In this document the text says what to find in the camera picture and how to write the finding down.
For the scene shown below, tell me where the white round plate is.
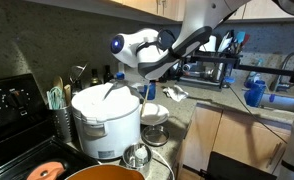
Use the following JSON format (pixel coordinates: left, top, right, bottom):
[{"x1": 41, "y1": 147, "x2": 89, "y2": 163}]
[{"x1": 139, "y1": 102, "x2": 171, "y2": 127}]

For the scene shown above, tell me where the wooden spoon in holder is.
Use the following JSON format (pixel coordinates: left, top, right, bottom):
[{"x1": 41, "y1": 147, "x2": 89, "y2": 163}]
[{"x1": 52, "y1": 75, "x2": 65, "y2": 93}]

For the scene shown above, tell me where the white crumpled cloth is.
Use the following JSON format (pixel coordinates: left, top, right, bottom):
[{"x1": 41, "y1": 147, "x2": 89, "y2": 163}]
[{"x1": 162, "y1": 84, "x2": 190, "y2": 103}]

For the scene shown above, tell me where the oil bottle blue cap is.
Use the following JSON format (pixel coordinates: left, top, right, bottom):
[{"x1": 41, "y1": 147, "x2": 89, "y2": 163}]
[{"x1": 115, "y1": 71, "x2": 128, "y2": 84}]

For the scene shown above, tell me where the dark bottle white label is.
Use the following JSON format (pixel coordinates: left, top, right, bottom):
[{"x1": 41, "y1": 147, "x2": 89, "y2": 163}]
[{"x1": 103, "y1": 64, "x2": 116, "y2": 85}]

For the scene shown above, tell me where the small steel bowl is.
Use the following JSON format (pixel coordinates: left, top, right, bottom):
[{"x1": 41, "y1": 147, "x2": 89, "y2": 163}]
[{"x1": 140, "y1": 124, "x2": 171, "y2": 148}]

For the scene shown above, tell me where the dark green glass bottle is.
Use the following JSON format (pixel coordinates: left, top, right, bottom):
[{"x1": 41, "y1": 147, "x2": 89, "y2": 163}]
[{"x1": 89, "y1": 68, "x2": 103, "y2": 88}]

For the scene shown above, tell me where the white rice cooker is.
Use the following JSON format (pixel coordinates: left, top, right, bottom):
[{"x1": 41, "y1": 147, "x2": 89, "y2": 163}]
[{"x1": 70, "y1": 81, "x2": 142, "y2": 161}]

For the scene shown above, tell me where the black dish rack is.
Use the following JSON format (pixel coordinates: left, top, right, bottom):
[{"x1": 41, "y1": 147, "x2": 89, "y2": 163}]
[{"x1": 178, "y1": 33, "x2": 242, "y2": 92}]

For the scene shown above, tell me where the small steel measuring cup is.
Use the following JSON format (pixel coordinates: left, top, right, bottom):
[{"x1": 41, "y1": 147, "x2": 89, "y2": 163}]
[{"x1": 121, "y1": 142, "x2": 153, "y2": 170}]

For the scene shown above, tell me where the white plastic container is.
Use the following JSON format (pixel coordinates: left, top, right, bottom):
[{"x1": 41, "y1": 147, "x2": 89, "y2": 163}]
[{"x1": 205, "y1": 34, "x2": 218, "y2": 54}]

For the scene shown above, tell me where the wooden spatula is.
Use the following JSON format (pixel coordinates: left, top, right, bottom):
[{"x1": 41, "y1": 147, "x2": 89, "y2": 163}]
[{"x1": 63, "y1": 83, "x2": 73, "y2": 106}]

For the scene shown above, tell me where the steel utensil holder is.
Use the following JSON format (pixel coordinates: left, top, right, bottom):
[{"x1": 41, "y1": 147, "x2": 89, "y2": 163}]
[{"x1": 48, "y1": 102, "x2": 75, "y2": 144}]

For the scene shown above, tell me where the teal silicone utensil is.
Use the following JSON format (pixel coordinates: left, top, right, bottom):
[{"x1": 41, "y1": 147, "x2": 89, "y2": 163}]
[{"x1": 46, "y1": 85, "x2": 66, "y2": 111}]

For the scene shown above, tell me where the orange cooking pot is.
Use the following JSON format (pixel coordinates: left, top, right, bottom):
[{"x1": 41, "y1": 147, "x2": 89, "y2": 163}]
[{"x1": 64, "y1": 163, "x2": 147, "y2": 180}]

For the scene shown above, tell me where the wooden base cabinet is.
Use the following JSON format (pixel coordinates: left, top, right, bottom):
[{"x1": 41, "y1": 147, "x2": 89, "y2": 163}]
[{"x1": 177, "y1": 102, "x2": 293, "y2": 180}]

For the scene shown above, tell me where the teal spatula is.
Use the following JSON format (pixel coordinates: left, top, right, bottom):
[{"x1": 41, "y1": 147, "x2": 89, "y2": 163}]
[{"x1": 234, "y1": 31, "x2": 247, "y2": 46}]

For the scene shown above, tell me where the red spatula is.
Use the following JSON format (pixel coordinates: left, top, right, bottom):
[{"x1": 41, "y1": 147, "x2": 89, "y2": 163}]
[{"x1": 241, "y1": 33, "x2": 252, "y2": 48}]

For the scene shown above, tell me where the black mounting platform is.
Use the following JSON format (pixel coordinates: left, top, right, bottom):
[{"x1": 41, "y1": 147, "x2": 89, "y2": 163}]
[{"x1": 199, "y1": 151, "x2": 279, "y2": 180}]

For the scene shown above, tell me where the salmon pink silicone lid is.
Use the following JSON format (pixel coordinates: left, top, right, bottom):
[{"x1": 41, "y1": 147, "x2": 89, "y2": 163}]
[{"x1": 26, "y1": 160, "x2": 67, "y2": 180}]

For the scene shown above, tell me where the steel kitchen faucet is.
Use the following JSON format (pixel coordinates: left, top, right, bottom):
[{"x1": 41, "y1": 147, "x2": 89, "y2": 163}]
[{"x1": 269, "y1": 52, "x2": 294, "y2": 93}]

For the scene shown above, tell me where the black kitchen stove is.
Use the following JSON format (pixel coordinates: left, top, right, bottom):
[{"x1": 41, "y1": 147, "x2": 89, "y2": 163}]
[{"x1": 0, "y1": 72, "x2": 100, "y2": 180}]

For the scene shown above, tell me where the steel wire whisk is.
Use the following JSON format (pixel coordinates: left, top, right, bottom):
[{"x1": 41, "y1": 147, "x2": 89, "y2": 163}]
[{"x1": 68, "y1": 62, "x2": 89, "y2": 97}]

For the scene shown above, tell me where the white cable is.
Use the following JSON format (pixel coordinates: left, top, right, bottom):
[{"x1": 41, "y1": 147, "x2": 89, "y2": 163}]
[{"x1": 151, "y1": 149, "x2": 177, "y2": 180}]

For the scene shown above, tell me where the thin black cable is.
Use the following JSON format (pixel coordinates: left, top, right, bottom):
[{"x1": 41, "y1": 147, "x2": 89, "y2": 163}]
[{"x1": 228, "y1": 84, "x2": 290, "y2": 145}]

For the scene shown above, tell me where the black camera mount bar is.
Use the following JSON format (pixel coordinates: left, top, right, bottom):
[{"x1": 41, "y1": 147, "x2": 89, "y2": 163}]
[{"x1": 186, "y1": 54, "x2": 294, "y2": 87}]

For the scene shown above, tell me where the steel drawer handle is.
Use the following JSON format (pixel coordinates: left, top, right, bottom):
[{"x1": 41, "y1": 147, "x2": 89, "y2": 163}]
[{"x1": 266, "y1": 142, "x2": 284, "y2": 170}]

